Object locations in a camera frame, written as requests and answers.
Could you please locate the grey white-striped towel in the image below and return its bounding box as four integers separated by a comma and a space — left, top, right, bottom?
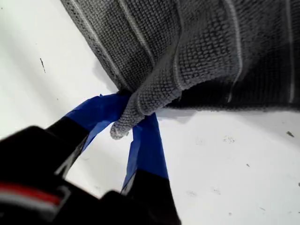
60, 0, 300, 141

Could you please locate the red white motor wire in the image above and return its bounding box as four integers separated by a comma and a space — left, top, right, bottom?
0, 181, 63, 213

